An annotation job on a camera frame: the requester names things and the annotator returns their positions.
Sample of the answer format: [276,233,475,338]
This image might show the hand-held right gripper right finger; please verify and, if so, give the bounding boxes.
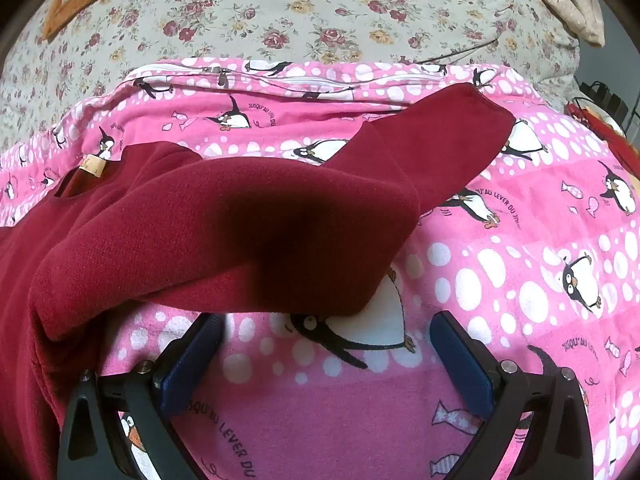
[429,310,596,480]

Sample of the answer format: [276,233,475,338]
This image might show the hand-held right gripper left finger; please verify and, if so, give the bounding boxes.
[56,311,227,480]

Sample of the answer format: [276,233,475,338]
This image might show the dark red sweater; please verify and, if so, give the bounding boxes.
[0,82,516,480]

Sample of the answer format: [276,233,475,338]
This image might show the pink penguin print blanket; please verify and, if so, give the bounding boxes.
[0,57,640,480]

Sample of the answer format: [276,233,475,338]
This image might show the red printed cloth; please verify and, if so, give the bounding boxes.
[565,100,640,173]

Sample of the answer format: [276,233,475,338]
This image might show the black bag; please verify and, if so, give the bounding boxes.
[575,77,631,116]

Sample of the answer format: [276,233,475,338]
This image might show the floral bed sheet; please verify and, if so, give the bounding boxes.
[0,0,583,156]

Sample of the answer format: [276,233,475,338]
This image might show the beige cloth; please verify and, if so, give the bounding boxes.
[515,0,606,48]

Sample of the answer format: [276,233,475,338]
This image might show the orange wooden frame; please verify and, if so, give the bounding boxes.
[42,0,136,41]

